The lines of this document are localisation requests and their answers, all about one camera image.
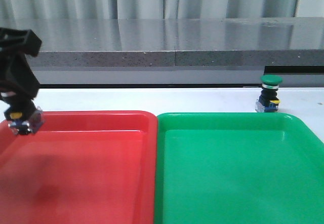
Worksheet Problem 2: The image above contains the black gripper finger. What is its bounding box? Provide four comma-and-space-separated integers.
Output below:
1, 53, 40, 99
1, 27, 42, 57

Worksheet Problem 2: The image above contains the red mushroom push button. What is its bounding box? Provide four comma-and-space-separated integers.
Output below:
1, 91, 45, 135

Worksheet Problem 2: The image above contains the green mushroom push button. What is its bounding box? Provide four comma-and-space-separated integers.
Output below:
255, 74, 282, 113

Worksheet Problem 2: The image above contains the red plastic tray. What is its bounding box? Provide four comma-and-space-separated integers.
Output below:
1, 111, 157, 223

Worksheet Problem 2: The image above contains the grey stone counter ledge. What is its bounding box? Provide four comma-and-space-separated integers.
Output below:
1, 18, 323, 88

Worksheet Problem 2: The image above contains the green plastic tray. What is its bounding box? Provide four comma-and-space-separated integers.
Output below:
154, 113, 323, 223

